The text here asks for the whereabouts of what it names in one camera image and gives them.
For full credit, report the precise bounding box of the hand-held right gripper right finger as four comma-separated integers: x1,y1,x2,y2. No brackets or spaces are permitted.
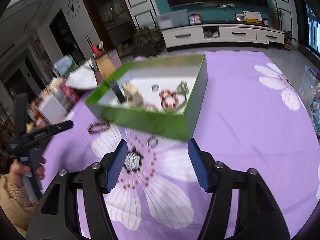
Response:
187,138,292,240

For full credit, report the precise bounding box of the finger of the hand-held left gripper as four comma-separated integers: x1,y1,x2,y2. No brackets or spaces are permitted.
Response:
24,120,74,143
14,93,28,140

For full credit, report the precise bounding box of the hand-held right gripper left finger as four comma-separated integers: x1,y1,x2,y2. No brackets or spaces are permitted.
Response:
25,139,128,240

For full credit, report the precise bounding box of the dark brown bead bracelet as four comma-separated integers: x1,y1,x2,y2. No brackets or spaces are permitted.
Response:
87,120,111,135

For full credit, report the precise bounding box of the green cardboard box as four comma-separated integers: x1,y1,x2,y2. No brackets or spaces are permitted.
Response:
84,54,208,142

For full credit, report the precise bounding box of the silver bangle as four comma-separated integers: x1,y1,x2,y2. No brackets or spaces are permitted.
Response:
161,94,188,110

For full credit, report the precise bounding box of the pale pink bead bracelet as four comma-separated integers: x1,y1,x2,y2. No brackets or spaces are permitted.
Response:
141,102,159,113

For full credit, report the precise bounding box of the cream wrist watch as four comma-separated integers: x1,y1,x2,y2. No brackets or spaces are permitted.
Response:
122,80,144,106

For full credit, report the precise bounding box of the black bangle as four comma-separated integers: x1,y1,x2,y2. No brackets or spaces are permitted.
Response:
109,80,126,103

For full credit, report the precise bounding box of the red bead bracelet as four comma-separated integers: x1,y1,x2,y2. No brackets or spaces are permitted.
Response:
159,89,183,109

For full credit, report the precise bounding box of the person's left forearm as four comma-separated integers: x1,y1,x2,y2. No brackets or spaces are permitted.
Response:
0,174,42,230

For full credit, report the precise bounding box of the person's left hand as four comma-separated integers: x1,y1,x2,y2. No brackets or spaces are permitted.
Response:
9,156,47,180

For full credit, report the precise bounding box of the white cardboard box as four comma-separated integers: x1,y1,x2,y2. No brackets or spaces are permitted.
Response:
37,96,68,125

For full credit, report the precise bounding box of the purple floral tablecloth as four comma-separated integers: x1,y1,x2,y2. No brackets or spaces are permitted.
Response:
41,50,318,240

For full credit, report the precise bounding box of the white paper sheet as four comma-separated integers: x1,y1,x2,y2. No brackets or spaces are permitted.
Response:
67,66,98,90

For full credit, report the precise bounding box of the bushy floor plant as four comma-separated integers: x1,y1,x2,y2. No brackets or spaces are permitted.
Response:
134,26,163,53

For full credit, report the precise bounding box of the white television cabinet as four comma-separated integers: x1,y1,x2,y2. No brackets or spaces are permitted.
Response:
160,24,285,52

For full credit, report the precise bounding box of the dark wooden cabinet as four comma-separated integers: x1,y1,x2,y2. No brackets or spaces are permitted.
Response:
79,0,137,53

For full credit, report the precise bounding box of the translucent storage box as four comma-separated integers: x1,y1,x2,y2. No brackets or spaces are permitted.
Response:
155,9,188,29

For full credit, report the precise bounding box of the small potted plant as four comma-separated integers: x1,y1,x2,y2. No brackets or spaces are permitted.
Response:
284,30,298,51

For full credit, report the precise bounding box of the white desk calendar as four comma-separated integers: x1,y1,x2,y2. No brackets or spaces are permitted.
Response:
236,11,263,23

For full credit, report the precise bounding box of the tall potted plant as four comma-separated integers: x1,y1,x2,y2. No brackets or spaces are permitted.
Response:
267,4,285,30

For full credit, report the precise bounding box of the window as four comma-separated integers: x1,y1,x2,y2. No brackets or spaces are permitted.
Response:
305,4,320,55

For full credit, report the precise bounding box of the wall clock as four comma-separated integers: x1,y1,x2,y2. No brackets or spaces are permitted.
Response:
65,0,81,18

